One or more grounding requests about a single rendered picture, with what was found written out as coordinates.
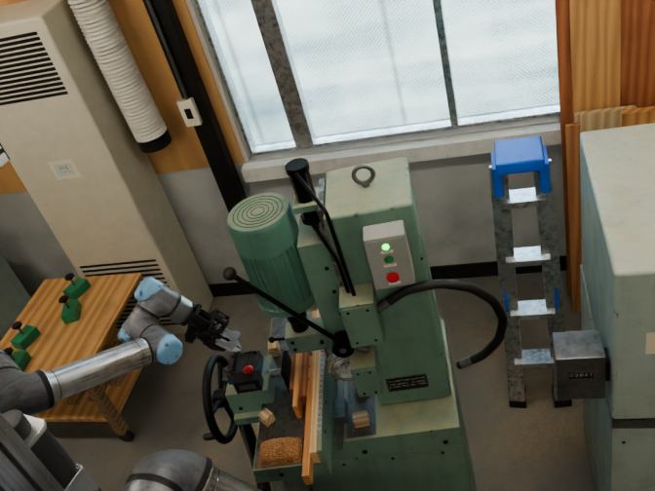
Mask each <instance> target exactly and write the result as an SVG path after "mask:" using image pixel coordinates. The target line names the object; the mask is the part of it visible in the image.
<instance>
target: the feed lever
mask: <svg viewBox="0 0 655 491"><path fill-rule="evenodd" d="M222 275H223V278H224V279H225V280H227V281H233V280H235V281H236V282H238V283H240V284H242V285H243V286H245V287H247V288H248V289H250V290H252V291H253V292H255V293H256V294H258V295H260V296H261V297H263V298H265V299H266V300H268V301H269V302H271V303H273V304H274V305H276V306H277V307H279V308H281V309H282V310H284V311H286V312H287V313H289V314H290V315H292V316H294V317H295V318H297V319H299V320H300V321H302V322H304V323H306V324H307V325H309V326H310V327H312V328H314V329H315V330H317V331H319V332H320V333H322V334H323V335H325V336H326V337H327V338H329V339H331V340H332V352H333V353H334V354H335V355H336V356H337V357H340V358H347V357H350V356H351V355H352V354H353V353H354V350H356V351H360V352H364V353H368V352H369V348H368V347H364V346H362V347H357V348H352V347H351V344H350V341H349V338H348V335H347V332H346V330H340V331H337V332H335V333H334V334H331V333H329V332H328V331H326V330H325V329H323V328H321V327H320V326H318V325H316V324H315V323H313V322H312V321H309V320H308V319H306V318H305V317H303V316H301V315H300V314H298V313H297V312H296V311H294V310H293V309H291V308H290V307H288V306H286V305H285V304H283V303H282V302H280V301H278V300H277V299H275V298H273V297H272V296H270V295H269V294H267V293H265V292H264V291H262V290H261V289H259V288H257V287H256V286H254V285H253V284H251V283H249V282H247V281H246V280H244V279H242V278H241V277H239V276H238V275H237V272H236V270H235V269H234V268H233V267H227V268H225V269H224V270H223V274H222Z"/></svg>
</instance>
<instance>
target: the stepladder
mask: <svg viewBox="0 0 655 491"><path fill-rule="evenodd" d="M488 169H489V180H490V191H491V201H492V212H493V223H494V234H495V244H496V255H497V266H498V277H499V287H500V298H501V306H502V308H503V310H504V312H505V314H506V316H507V328H506V332H505V336H504V340H505V351H506V362H507V372H508V383H509V388H508V390H509V394H510V398H509V405H510V407H515V408H526V398H525V392H526V390H525V385H524V380H523V369H524V368H547V367H551V368H552V376H553V385H552V390H553V393H554V406H555V408H557V407H565V406H572V400H571V399H558V392H557V384H556V376H555V365H554V348H553V333H554V332H565V326H564V314H563V302H562V289H561V276H560V265H559V240H558V227H557V216H556V203H555V190H554V178H553V166H552V160H551V159H548V152H547V146H546V145H543V144H542V137H541V136H540V135H537V136H530V137H521V138H513V139H505V140H497V141H495V142H494V151H492V152H491V166H489V168H488ZM530 171H533V178H534V188H525V189H516V190H510V189H509V176H508V174H511V173H521V172H530ZM530 207H536V209H537V219H538V230H539V241H540V246H530V247H518V248H514V240H513V227H512V215H511V208H530ZM538 265H542V272H543V283H544V292H545V300H528V301H518V291H517V278H516V267H524V266H538ZM540 319H547V324H548V334H549V345H550V349H531V350H522V349H521V340H520V321H521V320H540Z"/></svg>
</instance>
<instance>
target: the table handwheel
mask: <svg viewBox="0 0 655 491"><path fill-rule="evenodd" d="M228 362H229V361H228V360H227V359H226V358H225V357H224V356H222V355H219V354H216V355H213V356H211V357H210V358H209V359H208V361H207V363H206V366H205V369H204V373H203V381H202V398H203V407H204V412H205V417H206V421H207V424H208V427H209V429H210V432H211V434H212V436H213V437H214V439H215V440H216V441H217V442H219V443H221V444H227V443H229V442H230V441H232V440H233V438H234V436H235V434H236V432H237V429H238V426H237V425H236V424H235V422H234V413H233V410H232V408H231V409H230V407H229V405H230V404H229V402H228V400H227V399H226V397H225V393H226V391H225V389H224V387H223V383H222V380H221V378H222V377H223V375H222V368H224V367H225V366H227V365H228ZM216 363H217V374H218V390H214V391H213V393H212V371H213V368H214V366H215V364H216ZM212 405H213V407H212ZM223 407H224V409H225V410H226V412H227V414H228V415H229V417H230V419H231V421H230V426H229V430H228V432H227V434H226V435H224V434H223V433H222V432H221V431H220V429H219V427H218V425H217V423H216V421H215V418H214V413H215V412H216V410H217V409H218V408H223Z"/></svg>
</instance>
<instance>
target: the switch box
mask: <svg viewBox="0 0 655 491"><path fill-rule="evenodd" d="M363 242H364V246H365V250H366V256H367V260H368V264H369V267H370V271H371V274H372V277H373V281H374V285H375V288H376V289H383V288H389V287H395V286H402V285H408V284H414V283H415V276H414V268H413V263H412V259H411V254H410V249H409V245H408V240H407V236H406V231H405V224H404V221H403V220H397V221H392V222H386V223H380V224H375V225H369V226H365V227H363ZM385 243H387V244H389V245H390V248H389V249H387V250H391V249H392V250H393V251H394V252H391V253H385V254H381V252H380V251H385V250H384V249H382V247H381V246H382V245H383V244H385ZM386 255H392V256H393V257H394V261H393V262H392V263H397V266H391V267H385V268H384V265H386V264H392V263H386V262H384V257H385V256H386ZM393 272H394V273H397V274H398V275H399V277H400V278H399V281H401V283H396V284H390V285H389V284H388V283H389V281H388V280H387V275H388V274H389V273H393Z"/></svg>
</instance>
